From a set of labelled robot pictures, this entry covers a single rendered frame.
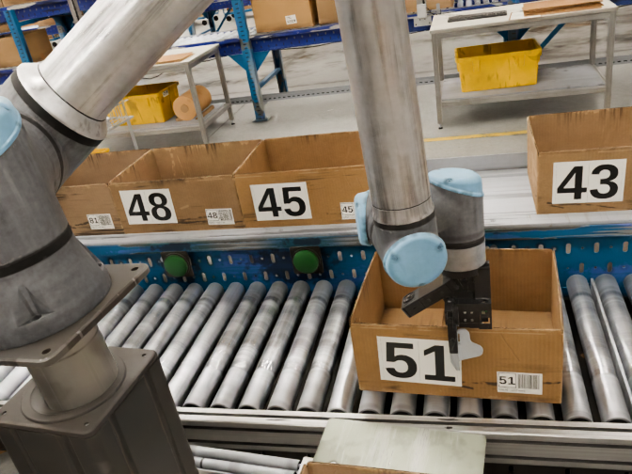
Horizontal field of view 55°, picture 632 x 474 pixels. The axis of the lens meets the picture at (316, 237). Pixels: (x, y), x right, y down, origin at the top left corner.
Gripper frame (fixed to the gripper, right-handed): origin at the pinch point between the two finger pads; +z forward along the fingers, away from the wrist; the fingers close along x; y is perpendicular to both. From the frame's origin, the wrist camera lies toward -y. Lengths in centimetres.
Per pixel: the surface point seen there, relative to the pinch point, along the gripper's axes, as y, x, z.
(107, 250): -101, 45, -7
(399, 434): -10.3, -9.6, 10.2
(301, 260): -41, 43, -2
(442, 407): -2.7, -1.7, 10.0
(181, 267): -77, 44, -1
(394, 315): -14.8, 26.9, 5.6
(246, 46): -198, 463, -36
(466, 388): 2.1, 0.5, 7.0
